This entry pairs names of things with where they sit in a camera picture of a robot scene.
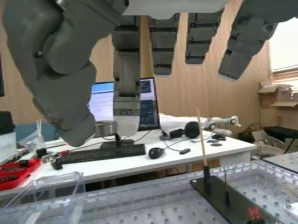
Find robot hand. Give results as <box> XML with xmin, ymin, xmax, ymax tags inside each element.
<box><xmin>0</xmin><ymin>0</ymin><xmax>298</xmax><ymax>148</ymax></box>

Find computer monitor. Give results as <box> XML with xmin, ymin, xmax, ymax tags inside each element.
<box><xmin>89</xmin><ymin>77</ymin><xmax>161</xmax><ymax>133</ymax></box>

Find black keyboard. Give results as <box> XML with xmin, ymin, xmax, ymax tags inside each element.
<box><xmin>56</xmin><ymin>142</ymin><xmax>147</xmax><ymax>165</ymax></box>

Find red tray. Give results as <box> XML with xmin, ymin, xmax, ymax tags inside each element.
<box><xmin>0</xmin><ymin>157</ymin><xmax>44</xmax><ymax>191</ymax></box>

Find black computer mouse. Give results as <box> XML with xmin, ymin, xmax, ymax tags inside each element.
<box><xmin>147</xmin><ymin>146</ymin><xmax>166</xmax><ymax>160</ymax></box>

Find black headphones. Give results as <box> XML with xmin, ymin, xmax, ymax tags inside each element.
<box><xmin>167</xmin><ymin>121</ymin><xmax>202</xmax><ymax>140</ymax></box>

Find white desk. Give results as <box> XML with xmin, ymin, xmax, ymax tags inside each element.
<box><xmin>0</xmin><ymin>129</ymin><xmax>258</xmax><ymax>201</ymax></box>

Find small white jointed device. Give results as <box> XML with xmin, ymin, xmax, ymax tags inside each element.
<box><xmin>201</xmin><ymin>115</ymin><xmax>243</xmax><ymax>133</ymax></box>

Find clear box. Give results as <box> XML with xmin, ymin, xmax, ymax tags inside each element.
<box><xmin>0</xmin><ymin>159</ymin><xmax>298</xmax><ymax>224</ymax></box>

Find cardboard box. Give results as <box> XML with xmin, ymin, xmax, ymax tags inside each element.
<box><xmin>258</xmin><ymin>83</ymin><xmax>298</xmax><ymax>108</ymax></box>

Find black plate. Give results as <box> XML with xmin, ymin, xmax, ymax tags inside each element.
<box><xmin>189</xmin><ymin>175</ymin><xmax>269</xmax><ymax>224</ymax></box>

